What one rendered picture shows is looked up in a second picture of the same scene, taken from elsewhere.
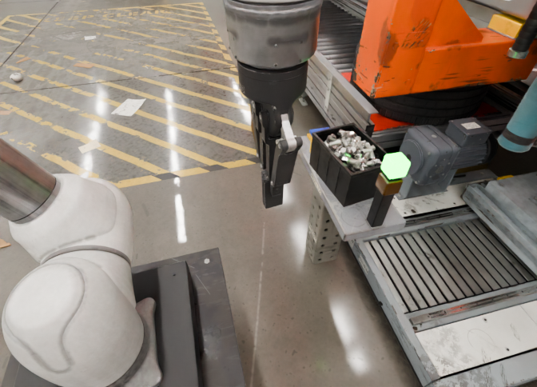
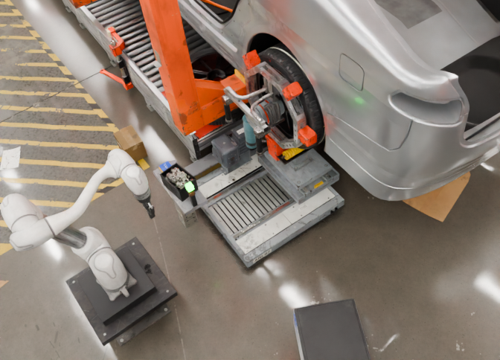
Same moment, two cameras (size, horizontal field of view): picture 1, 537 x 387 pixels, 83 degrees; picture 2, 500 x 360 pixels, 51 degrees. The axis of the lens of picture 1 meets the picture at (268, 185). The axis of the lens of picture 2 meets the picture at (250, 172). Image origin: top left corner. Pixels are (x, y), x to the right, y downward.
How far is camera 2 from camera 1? 257 cm
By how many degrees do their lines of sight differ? 13
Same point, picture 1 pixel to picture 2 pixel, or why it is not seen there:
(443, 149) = (228, 150)
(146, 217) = not seen: hidden behind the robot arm
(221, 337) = (151, 266)
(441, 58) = (211, 108)
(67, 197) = (90, 236)
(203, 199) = (109, 213)
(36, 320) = (106, 265)
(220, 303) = (146, 256)
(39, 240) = (88, 251)
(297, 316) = (184, 255)
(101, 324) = (118, 263)
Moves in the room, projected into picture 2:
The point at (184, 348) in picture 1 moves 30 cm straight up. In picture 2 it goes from (140, 271) to (126, 245)
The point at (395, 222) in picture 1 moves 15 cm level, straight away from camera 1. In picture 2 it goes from (202, 201) to (209, 183)
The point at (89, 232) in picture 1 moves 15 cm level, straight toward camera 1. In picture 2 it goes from (99, 244) to (120, 253)
